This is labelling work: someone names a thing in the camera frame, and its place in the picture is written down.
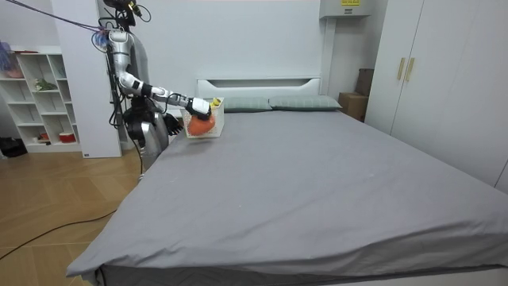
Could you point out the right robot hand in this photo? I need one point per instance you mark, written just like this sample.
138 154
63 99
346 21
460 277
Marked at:
199 106

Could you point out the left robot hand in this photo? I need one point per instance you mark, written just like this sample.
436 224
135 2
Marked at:
173 124

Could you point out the orange soft toy fruit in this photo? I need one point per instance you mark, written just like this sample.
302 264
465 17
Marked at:
200 125

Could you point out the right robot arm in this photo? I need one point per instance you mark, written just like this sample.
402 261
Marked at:
126 81

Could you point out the yellow soft toy fruit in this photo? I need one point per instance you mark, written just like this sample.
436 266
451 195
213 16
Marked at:
216 102

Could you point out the robot legs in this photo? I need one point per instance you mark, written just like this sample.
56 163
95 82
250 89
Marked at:
152 133

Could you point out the white mesh basket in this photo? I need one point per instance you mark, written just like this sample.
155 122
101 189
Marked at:
219 125

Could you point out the green grey pillow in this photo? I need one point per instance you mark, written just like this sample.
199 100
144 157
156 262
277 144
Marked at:
247 104
303 102

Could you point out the robot body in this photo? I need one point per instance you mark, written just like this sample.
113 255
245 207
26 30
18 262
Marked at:
139 59

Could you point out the tall white cabinet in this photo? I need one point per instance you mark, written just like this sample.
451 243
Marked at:
89 99

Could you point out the grey bed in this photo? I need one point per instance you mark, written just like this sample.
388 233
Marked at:
301 190

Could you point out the white cube shelf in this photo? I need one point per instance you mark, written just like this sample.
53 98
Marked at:
39 115

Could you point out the green plant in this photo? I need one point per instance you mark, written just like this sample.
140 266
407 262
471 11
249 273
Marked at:
44 85

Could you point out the light cardboard box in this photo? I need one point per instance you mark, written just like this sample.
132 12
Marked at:
353 105

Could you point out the black bag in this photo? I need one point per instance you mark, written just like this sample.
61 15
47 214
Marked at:
12 147

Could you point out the pink bowl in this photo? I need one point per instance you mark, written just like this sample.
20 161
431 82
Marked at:
15 73

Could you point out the dark brown cardboard box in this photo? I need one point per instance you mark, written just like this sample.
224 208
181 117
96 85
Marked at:
365 81

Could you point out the white wardrobe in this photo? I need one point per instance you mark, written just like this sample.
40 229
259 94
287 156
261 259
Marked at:
444 87

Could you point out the grey wall box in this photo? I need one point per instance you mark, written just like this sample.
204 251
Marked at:
343 10

